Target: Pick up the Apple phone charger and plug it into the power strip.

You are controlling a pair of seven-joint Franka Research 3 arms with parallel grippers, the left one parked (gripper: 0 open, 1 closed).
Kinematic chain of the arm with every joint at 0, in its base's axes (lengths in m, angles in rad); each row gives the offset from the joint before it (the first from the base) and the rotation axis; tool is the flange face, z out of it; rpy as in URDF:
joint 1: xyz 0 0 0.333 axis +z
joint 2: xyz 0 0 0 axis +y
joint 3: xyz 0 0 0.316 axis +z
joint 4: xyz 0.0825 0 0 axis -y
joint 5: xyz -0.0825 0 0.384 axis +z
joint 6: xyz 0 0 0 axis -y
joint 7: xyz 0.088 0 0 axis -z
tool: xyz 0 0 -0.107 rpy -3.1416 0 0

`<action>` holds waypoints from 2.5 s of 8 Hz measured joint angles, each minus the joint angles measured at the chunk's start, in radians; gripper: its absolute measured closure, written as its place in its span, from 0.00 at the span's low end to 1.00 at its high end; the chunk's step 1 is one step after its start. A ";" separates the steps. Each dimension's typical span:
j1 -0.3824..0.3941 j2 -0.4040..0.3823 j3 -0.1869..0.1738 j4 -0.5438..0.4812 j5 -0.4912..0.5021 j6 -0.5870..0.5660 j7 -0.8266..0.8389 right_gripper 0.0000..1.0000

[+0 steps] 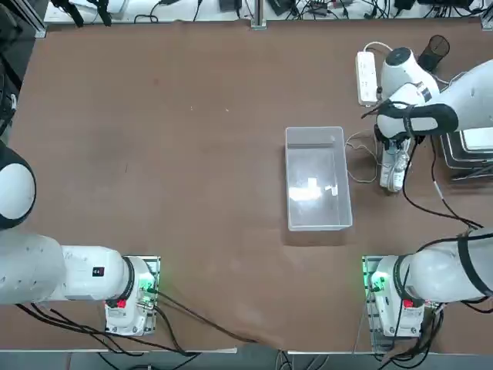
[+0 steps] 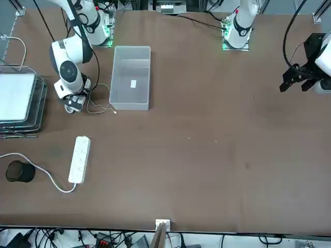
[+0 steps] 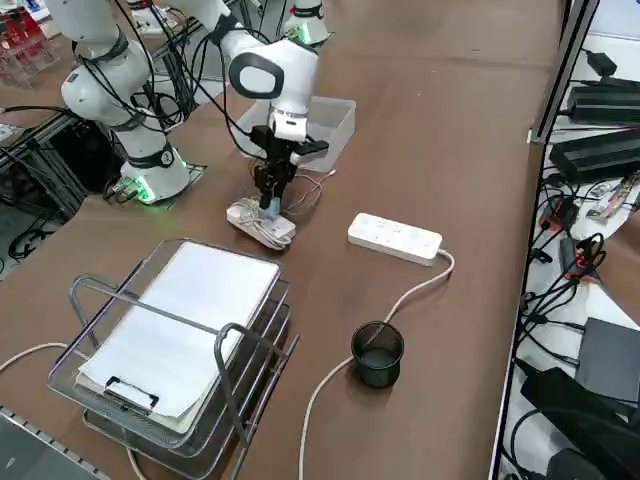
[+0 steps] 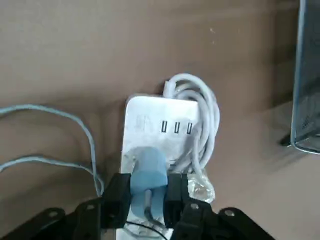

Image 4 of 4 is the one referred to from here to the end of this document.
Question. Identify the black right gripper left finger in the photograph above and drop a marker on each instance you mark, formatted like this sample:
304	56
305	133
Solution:
117	195

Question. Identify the white Apple phone charger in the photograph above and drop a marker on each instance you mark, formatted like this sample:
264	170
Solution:
148	175

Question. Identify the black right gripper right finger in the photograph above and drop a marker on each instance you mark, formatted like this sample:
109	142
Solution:
177	195

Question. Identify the white power strip with USB ports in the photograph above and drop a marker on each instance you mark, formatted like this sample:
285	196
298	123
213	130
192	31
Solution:
147	112

